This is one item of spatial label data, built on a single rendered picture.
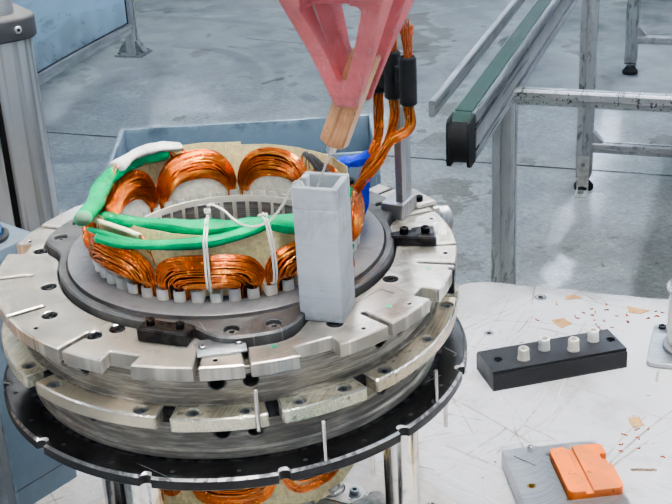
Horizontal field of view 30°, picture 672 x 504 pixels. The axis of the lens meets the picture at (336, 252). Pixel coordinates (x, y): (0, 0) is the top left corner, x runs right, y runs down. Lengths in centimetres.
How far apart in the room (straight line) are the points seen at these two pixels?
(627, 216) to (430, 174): 67
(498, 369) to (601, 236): 228
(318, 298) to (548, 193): 309
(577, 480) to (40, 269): 51
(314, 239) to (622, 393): 62
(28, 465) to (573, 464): 49
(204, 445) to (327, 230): 16
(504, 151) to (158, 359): 186
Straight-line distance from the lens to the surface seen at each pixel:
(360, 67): 70
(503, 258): 266
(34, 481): 120
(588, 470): 115
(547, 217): 368
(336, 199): 74
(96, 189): 85
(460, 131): 216
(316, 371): 77
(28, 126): 129
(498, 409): 128
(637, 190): 389
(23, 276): 89
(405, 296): 81
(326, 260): 76
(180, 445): 79
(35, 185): 131
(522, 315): 146
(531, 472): 116
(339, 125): 72
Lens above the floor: 146
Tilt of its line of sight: 25 degrees down
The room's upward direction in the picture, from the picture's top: 3 degrees counter-clockwise
